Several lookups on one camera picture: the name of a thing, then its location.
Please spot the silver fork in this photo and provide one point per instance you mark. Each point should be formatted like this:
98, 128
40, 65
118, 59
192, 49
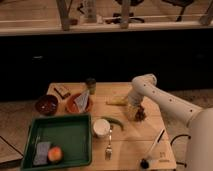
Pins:
108, 150

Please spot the grey sponge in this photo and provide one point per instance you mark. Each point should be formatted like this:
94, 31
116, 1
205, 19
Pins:
42, 149

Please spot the yellow banana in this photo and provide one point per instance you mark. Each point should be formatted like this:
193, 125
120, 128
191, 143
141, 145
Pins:
117, 101

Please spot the white paper cup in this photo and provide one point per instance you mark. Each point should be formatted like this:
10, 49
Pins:
101, 127

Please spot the green plastic tray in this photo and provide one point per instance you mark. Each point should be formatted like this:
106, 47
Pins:
72, 133

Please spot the dark red grapes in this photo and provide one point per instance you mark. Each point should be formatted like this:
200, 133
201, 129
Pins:
140, 115

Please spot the orange plate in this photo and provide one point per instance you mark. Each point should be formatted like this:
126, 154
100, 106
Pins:
72, 108

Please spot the red yellow apple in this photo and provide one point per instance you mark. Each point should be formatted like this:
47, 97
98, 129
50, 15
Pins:
55, 154

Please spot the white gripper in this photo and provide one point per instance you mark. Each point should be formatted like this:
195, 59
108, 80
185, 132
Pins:
134, 99

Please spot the green chili pepper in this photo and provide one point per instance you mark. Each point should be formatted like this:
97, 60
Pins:
114, 121

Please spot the folded white paper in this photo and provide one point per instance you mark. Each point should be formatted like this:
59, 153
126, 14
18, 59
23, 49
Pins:
82, 100

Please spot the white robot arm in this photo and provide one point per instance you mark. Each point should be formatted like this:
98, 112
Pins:
199, 121

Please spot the dark brown bowl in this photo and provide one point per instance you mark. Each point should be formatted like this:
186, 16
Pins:
47, 105

